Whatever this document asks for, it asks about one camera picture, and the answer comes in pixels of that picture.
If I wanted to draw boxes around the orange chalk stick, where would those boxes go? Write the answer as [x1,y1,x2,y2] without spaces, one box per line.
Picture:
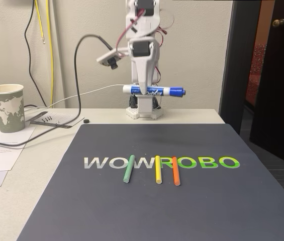
[171,156,182,186]

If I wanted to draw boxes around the dark door frame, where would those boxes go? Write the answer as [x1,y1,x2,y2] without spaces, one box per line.
[218,0,262,136]

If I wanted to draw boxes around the long yellow wire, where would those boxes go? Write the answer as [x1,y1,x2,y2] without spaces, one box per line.
[46,0,56,105]

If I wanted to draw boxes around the black wall cable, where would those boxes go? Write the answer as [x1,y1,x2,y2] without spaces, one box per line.
[24,0,48,108]

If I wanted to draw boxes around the yellow chalk stick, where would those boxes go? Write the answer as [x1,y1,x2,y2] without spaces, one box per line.
[154,155,162,184]

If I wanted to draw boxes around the dark wooden door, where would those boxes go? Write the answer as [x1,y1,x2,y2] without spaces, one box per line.
[249,0,284,172]

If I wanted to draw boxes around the white cable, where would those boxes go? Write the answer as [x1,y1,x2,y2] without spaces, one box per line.
[25,84,128,111]

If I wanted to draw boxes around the lined notepad sheet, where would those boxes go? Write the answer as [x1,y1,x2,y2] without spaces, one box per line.
[25,111,85,130]

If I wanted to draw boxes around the green chalk stick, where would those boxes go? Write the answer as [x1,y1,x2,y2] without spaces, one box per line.
[123,155,136,183]

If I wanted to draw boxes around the blue Expo marker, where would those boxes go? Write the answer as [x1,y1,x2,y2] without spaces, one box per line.
[122,84,186,97]

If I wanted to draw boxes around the dark grey Wowrobo mat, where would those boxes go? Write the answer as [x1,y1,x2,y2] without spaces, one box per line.
[17,123,284,241]

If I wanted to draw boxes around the short yellow wire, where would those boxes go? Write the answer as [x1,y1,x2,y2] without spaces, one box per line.
[35,0,46,45]

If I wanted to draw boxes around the black camera cable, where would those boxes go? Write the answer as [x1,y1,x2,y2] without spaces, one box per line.
[0,34,114,147]

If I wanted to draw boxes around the white gripper camera module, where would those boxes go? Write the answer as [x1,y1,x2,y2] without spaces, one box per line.
[96,47,130,71]

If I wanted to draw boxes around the green world map paper cup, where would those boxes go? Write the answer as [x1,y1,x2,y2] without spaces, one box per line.
[0,84,26,134]

